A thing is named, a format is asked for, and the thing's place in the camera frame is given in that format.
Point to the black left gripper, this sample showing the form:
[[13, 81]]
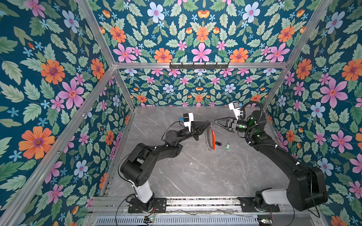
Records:
[[198, 130]]

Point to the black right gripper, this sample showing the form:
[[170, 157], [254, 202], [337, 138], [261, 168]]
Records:
[[232, 124]]

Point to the metal keyring holder red handle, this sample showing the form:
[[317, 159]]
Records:
[[210, 138]]

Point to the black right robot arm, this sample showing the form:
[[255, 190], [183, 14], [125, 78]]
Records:
[[306, 188]]

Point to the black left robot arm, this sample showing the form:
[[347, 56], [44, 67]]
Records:
[[140, 162]]

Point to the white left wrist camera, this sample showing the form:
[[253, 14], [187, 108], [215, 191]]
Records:
[[188, 119]]

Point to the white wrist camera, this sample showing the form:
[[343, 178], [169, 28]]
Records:
[[235, 107], [188, 119]]

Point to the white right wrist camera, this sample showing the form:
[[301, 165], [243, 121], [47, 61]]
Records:
[[235, 107]]

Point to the black hook rail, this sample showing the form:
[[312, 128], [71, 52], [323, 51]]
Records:
[[192, 66]]

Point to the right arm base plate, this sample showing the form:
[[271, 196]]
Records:
[[253, 204]]

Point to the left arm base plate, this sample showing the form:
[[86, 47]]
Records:
[[154, 205]]

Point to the aluminium mounting rail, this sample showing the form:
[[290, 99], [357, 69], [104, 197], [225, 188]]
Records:
[[192, 205]]

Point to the white vented cable duct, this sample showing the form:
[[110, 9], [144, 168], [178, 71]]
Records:
[[177, 220]]

